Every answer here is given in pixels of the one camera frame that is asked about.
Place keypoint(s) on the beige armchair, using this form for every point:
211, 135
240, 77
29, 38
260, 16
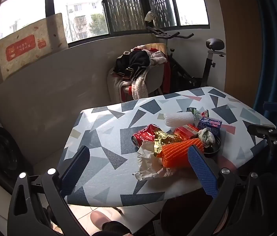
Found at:
153, 78

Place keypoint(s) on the crushed red drink can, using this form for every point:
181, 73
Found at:
144, 134

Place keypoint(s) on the person's black trouser leg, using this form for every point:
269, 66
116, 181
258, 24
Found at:
111, 229

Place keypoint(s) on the black striped garment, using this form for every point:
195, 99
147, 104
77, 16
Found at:
134, 62

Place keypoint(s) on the black round dish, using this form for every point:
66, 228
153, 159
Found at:
214, 150

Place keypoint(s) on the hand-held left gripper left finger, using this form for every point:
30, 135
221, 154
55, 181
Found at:
75, 169

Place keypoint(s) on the dark front-load washing machine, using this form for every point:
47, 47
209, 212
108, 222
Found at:
5, 152

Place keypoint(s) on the black exercise bike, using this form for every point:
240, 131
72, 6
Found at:
190, 78

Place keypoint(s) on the crumpled white green tissue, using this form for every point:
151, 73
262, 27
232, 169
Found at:
206, 136

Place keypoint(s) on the gold foil wrapper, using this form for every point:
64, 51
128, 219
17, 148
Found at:
163, 140

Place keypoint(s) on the red plastic packet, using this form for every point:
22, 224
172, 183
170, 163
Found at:
186, 130

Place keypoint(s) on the window with patterned screens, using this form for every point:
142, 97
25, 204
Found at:
84, 9

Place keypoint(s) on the white paper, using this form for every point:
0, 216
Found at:
148, 162

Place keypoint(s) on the white pink cloth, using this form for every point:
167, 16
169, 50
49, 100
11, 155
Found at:
156, 57

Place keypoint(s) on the beige slipper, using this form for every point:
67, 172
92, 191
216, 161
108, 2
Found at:
100, 220

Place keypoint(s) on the red cloth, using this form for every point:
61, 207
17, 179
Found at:
167, 76

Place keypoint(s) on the small red wrapper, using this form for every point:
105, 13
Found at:
205, 114

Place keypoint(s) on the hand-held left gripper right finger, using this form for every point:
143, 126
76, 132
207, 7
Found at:
202, 169

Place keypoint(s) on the white fluffy towel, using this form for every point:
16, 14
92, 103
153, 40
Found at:
138, 88

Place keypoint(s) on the wooden panel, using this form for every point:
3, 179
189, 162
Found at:
239, 41

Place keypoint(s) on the blue fabric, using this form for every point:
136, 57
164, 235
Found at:
276, 41

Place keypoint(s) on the blue cardboard box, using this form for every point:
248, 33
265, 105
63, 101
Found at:
209, 125

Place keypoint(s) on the green plastic wrapper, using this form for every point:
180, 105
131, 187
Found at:
192, 110

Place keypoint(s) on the white foam fruit net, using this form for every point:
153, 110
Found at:
177, 119

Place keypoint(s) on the cardboard sheet with orange print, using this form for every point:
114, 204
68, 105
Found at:
25, 49

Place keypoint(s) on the orange foam fruit net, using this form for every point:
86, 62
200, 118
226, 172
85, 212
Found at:
175, 153

